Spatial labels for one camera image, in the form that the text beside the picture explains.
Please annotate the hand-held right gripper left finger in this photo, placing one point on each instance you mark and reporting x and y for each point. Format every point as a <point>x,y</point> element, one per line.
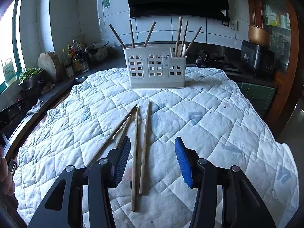
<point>123,161</point>

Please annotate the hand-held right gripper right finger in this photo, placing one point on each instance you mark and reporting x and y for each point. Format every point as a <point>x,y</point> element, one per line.
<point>184,161</point>

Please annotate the white plastic utensil holder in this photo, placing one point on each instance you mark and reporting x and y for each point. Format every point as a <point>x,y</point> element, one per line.
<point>142,82</point>

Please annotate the person's left hand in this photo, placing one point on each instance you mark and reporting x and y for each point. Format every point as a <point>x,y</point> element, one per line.
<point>6,180</point>

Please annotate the kitchen sink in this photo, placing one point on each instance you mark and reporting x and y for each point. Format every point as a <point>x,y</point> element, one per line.
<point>14,123</point>

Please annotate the white quilted cloth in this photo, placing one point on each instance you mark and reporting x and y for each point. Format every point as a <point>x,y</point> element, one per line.
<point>213,123</point>

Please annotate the grey dish cloth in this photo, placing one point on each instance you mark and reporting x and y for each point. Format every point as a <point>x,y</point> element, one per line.
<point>34,108</point>

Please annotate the steel bowl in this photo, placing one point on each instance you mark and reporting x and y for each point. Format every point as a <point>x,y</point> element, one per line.
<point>29,83</point>

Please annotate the pink rag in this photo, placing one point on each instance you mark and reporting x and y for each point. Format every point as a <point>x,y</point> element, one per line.
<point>47,87</point>

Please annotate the green leafy vegetables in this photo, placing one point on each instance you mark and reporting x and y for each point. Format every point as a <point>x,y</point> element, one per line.
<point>29,74</point>

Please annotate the blue label detergent bottle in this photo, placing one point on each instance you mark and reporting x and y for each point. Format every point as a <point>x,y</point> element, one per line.
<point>8,72</point>

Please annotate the green cabinet door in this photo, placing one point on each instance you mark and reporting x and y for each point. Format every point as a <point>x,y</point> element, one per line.
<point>258,95</point>

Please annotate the black gas stove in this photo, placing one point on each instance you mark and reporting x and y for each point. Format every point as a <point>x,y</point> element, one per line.
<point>213,60</point>

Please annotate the small white jar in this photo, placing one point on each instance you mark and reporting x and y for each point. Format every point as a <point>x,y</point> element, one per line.
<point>69,71</point>

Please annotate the yellow labelled jar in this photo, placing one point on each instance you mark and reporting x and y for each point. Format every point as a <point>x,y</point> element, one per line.
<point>77,64</point>

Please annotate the round wooden cutting board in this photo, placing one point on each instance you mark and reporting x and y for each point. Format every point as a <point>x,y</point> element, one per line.
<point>48,65</point>

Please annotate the steel cooking pot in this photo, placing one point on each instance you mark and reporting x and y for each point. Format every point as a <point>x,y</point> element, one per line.
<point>97,51</point>

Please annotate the yellow capped seasoning bottle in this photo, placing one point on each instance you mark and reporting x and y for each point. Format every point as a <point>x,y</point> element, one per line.
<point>64,57</point>

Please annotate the dark sauce bottle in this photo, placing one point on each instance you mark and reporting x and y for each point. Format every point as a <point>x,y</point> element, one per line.
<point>69,52</point>

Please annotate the clear plastic oil bottle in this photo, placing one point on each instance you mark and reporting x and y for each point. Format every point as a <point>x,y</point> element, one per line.
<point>75,48</point>

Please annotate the black rice cooker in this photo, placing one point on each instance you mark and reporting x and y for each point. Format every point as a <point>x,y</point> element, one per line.
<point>257,58</point>

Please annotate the window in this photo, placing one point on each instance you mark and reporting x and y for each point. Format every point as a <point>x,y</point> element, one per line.
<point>9,28</point>

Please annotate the copper coloured inner pot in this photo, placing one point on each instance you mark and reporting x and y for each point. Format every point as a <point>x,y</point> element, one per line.
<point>258,35</point>

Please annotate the wooden glass door cabinet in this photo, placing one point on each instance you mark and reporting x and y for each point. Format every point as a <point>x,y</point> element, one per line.
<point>292,52</point>

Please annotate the green and white boxes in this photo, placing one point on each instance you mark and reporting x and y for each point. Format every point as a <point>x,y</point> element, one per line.
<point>273,16</point>

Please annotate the white wall socket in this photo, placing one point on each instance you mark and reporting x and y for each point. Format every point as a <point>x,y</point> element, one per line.
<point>234,24</point>

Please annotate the green wall sticker hook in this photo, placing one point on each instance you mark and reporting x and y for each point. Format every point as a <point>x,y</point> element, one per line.
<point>106,1</point>

